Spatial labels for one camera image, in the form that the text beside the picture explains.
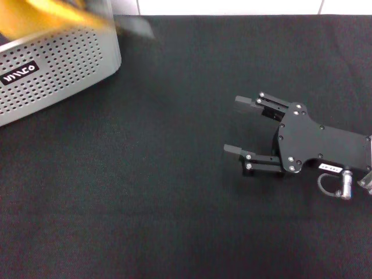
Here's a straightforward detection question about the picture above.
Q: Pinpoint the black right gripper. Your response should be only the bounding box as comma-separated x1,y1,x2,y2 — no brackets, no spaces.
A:
223,91,372,178

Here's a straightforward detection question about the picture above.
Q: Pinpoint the yellow and grey towel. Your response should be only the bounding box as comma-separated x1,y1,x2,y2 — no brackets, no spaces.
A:
0,0,156,40

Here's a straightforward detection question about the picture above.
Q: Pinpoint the black tablecloth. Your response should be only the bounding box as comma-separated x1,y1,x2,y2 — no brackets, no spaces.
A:
0,14,372,279

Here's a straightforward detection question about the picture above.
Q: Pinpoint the grey perforated metal storage box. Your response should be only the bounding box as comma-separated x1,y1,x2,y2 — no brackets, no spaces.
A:
0,0,122,127

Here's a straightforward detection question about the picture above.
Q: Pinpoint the right gripper cable with plug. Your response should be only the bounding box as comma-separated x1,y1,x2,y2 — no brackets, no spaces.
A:
317,169,354,201

